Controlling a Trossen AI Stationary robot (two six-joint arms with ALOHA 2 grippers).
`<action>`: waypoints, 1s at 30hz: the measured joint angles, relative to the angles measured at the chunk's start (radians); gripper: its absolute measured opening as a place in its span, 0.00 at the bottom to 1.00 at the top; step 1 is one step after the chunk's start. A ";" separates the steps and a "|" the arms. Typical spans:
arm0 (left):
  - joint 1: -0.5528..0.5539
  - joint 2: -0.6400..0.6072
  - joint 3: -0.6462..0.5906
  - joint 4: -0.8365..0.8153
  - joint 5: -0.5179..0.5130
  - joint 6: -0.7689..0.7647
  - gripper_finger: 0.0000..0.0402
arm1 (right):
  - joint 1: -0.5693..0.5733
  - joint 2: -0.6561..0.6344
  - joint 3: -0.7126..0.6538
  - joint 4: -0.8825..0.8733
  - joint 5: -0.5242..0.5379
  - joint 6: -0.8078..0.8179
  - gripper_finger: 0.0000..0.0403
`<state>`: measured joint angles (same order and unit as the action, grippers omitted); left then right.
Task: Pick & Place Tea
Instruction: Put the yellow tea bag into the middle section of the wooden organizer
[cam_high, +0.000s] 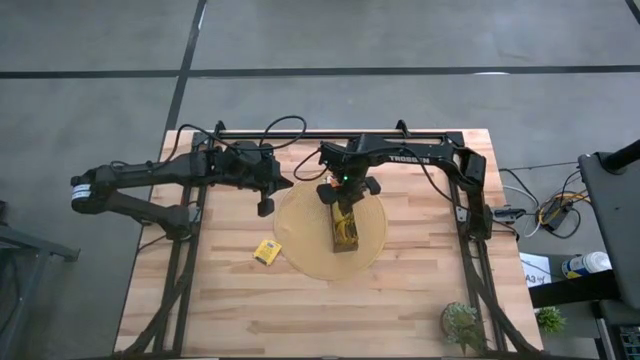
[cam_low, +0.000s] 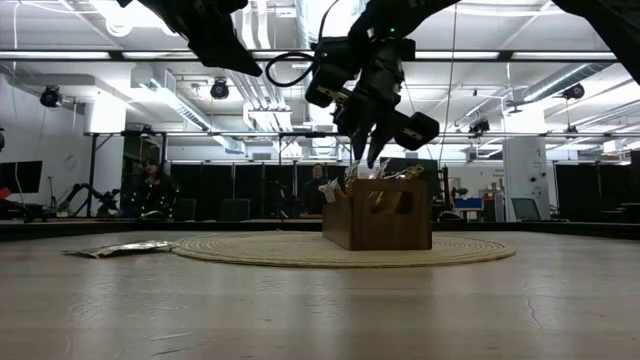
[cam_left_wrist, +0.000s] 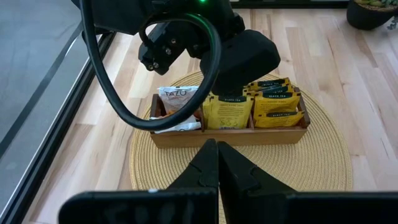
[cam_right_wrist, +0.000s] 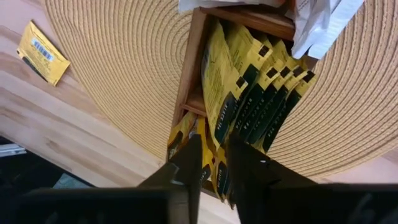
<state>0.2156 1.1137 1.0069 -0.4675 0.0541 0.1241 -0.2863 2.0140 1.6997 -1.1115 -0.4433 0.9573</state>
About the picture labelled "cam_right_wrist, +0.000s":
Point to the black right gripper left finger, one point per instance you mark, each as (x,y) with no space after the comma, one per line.
(174,199)

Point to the black metal table frame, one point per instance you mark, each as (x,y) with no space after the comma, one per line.
(18,171)

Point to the round woven placemat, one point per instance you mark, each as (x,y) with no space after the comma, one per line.
(124,62)

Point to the brown wooden tea box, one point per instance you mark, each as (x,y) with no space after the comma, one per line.
(191,62)

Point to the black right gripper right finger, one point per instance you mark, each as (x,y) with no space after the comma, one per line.
(264,193)

